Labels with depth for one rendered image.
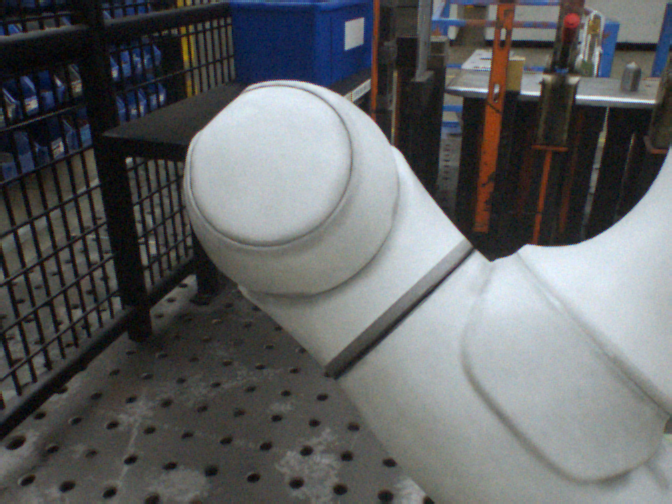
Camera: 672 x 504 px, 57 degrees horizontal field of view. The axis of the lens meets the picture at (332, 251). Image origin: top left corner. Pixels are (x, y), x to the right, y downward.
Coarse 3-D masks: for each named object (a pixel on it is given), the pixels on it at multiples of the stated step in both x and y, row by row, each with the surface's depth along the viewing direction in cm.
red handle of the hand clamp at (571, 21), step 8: (568, 16) 90; (576, 16) 89; (568, 24) 90; (576, 24) 89; (568, 32) 91; (576, 32) 92; (568, 40) 93; (560, 48) 97; (568, 48) 96; (560, 56) 99; (568, 56) 99; (560, 64) 102; (568, 64) 103
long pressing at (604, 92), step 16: (464, 80) 122; (480, 80) 122; (528, 80) 122; (592, 80) 122; (608, 80) 122; (640, 80) 122; (464, 96) 114; (480, 96) 113; (496, 96) 112; (528, 96) 111; (592, 96) 108; (608, 96) 107; (624, 96) 109; (640, 96) 109
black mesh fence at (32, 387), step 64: (0, 0) 62; (192, 0) 96; (0, 64) 62; (64, 64) 71; (192, 64) 98; (128, 192) 84; (0, 256) 67; (128, 256) 87; (192, 256) 105; (0, 320) 68; (128, 320) 89; (64, 384) 78
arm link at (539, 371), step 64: (512, 256) 30; (576, 256) 28; (640, 256) 27; (448, 320) 28; (512, 320) 27; (576, 320) 26; (640, 320) 26; (384, 384) 28; (448, 384) 27; (512, 384) 26; (576, 384) 25; (640, 384) 25; (384, 448) 31; (448, 448) 27; (512, 448) 26; (576, 448) 26; (640, 448) 26
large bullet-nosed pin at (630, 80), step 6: (630, 66) 112; (636, 66) 111; (624, 72) 113; (630, 72) 112; (636, 72) 112; (624, 78) 113; (630, 78) 112; (636, 78) 112; (624, 84) 113; (630, 84) 112; (636, 84) 112; (624, 90) 113; (630, 90) 113; (636, 90) 113
